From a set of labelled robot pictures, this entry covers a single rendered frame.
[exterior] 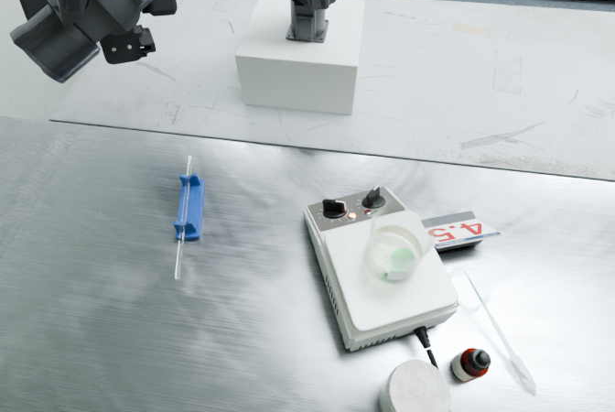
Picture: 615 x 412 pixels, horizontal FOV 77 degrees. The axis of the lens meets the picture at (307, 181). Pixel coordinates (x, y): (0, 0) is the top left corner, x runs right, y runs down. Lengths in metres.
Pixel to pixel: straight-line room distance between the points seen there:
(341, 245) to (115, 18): 0.36
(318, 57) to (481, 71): 0.35
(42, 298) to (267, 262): 0.30
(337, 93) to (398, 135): 0.13
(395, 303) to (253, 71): 0.43
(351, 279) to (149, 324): 0.27
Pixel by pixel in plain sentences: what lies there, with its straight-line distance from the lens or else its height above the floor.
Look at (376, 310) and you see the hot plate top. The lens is 0.43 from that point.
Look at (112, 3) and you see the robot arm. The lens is 0.50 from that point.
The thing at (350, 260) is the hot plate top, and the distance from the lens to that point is 0.45.
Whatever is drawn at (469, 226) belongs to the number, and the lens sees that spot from 0.59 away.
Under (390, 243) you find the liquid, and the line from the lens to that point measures 0.43.
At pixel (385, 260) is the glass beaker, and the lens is 0.38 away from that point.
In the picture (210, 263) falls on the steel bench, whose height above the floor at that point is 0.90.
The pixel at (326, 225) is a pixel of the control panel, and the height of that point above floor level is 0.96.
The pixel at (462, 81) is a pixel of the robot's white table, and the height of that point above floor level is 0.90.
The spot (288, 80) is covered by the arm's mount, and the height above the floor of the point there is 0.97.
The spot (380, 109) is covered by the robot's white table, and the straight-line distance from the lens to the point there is 0.72.
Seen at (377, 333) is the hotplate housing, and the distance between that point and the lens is 0.45.
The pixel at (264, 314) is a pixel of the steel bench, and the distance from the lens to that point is 0.52.
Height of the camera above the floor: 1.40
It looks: 55 degrees down
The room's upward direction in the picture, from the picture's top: 1 degrees counter-clockwise
